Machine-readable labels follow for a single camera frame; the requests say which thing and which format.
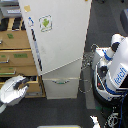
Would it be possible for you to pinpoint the green android sticker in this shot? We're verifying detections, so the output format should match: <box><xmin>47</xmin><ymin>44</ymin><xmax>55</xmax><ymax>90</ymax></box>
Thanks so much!
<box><xmin>39</xmin><ymin>15</ymin><xmax>52</xmax><ymax>32</ymax></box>

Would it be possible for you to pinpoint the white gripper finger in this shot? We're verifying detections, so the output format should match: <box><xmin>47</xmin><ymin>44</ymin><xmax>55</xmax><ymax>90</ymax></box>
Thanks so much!
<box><xmin>90</xmin><ymin>116</ymin><xmax>101</xmax><ymax>128</ymax></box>

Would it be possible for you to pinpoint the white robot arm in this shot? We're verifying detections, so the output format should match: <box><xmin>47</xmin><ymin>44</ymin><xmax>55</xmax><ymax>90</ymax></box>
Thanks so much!
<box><xmin>0</xmin><ymin>93</ymin><xmax>99</xmax><ymax>128</ymax></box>

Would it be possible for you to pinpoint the white blue robot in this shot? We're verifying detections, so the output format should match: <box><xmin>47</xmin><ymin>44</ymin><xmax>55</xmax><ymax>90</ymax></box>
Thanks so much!
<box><xmin>92</xmin><ymin>34</ymin><xmax>128</xmax><ymax>106</ymax></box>

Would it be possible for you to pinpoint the lower fridge drawer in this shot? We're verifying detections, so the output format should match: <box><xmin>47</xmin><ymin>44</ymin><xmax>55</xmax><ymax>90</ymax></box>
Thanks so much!
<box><xmin>43</xmin><ymin>78</ymin><xmax>79</xmax><ymax>99</ymax></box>

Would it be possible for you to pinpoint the coiled cable on floor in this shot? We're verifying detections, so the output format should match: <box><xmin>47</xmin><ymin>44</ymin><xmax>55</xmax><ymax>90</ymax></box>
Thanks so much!
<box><xmin>78</xmin><ymin>43</ymin><xmax>100</xmax><ymax>94</ymax></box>

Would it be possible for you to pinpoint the white fridge body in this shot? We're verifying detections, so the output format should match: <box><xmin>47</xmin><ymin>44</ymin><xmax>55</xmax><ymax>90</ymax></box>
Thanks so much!
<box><xmin>41</xmin><ymin>0</ymin><xmax>93</xmax><ymax>100</ymax></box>

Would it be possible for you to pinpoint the wooden drawer cabinet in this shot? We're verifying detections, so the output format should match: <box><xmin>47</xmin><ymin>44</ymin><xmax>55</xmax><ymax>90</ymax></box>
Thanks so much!
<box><xmin>0</xmin><ymin>17</ymin><xmax>45</xmax><ymax>98</ymax></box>

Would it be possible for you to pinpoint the grey box on cabinet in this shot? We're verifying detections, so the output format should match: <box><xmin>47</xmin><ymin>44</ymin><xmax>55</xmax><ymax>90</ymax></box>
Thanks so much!
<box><xmin>1</xmin><ymin>6</ymin><xmax>22</xmax><ymax>18</ymax></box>

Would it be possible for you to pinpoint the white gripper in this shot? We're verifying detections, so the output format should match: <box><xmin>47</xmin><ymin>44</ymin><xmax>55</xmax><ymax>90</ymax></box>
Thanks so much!
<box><xmin>0</xmin><ymin>76</ymin><xmax>29</xmax><ymax>105</ymax></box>

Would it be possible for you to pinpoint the white fridge door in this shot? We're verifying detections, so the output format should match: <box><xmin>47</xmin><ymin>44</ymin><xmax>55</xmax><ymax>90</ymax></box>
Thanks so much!
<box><xmin>18</xmin><ymin>0</ymin><xmax>92</xmax><ymax>74</ymax></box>

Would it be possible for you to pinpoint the yellow sticky note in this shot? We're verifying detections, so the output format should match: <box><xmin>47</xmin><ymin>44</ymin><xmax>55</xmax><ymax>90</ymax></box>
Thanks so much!
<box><xmin>24</xmin><ymin>5</ymin><xmax>31</xmax><ymax>12</ymax></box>

